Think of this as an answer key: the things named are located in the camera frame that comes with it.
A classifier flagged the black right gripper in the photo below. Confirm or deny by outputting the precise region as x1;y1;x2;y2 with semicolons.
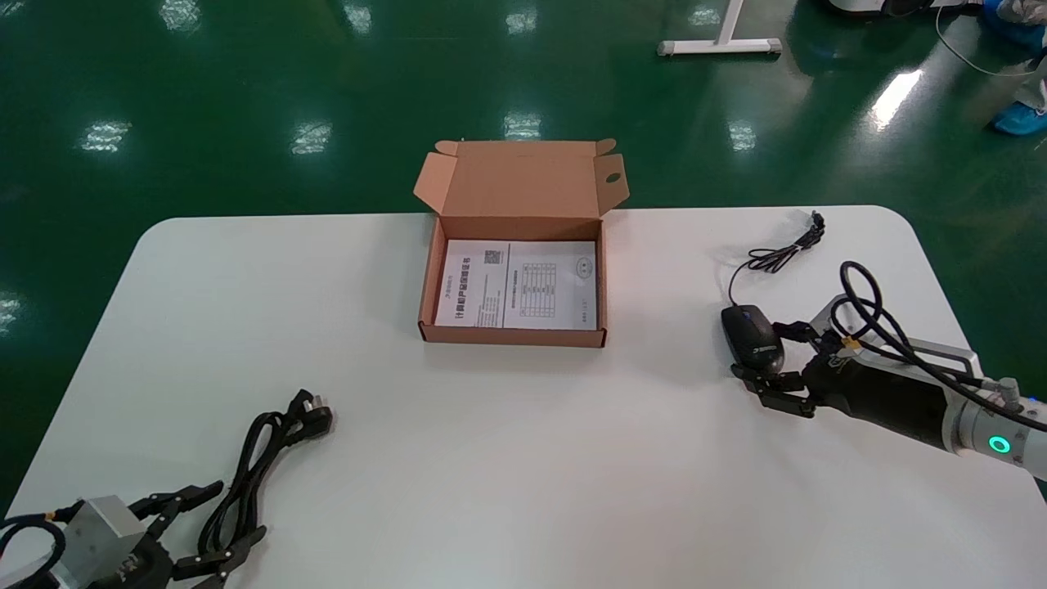
730;320;954;452

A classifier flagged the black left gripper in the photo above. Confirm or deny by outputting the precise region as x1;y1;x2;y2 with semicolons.
105;480;268;589

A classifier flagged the black wired computer mouse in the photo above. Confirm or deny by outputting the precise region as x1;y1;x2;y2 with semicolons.
719;209;828;380

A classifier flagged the black power cable with plug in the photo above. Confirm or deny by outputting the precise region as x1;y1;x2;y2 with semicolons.
195;389;335;567

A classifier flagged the open brown cardboard storage box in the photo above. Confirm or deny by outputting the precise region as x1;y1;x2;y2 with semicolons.
412;137;631;349

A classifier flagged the white printed paper manual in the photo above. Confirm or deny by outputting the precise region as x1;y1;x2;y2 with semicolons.
433;237;600;332

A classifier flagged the white table leg base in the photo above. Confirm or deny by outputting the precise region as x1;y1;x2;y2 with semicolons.
657;0;784;57

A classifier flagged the white wheeled robot with pillar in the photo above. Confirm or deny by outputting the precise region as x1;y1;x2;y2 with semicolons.
825;0;982;19

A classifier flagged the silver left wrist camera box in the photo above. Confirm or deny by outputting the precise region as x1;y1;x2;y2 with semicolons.
59;494;151;589

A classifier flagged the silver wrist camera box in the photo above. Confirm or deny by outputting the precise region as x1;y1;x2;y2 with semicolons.
808;292;983;388
59;494;151;589

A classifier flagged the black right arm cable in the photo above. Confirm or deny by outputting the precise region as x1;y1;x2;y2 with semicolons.
838;259;1047;434

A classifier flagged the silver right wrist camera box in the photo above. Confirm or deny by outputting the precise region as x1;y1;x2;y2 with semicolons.
808;292;983;388

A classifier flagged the white floor cable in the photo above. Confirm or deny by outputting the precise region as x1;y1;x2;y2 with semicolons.
936;4;1041;77

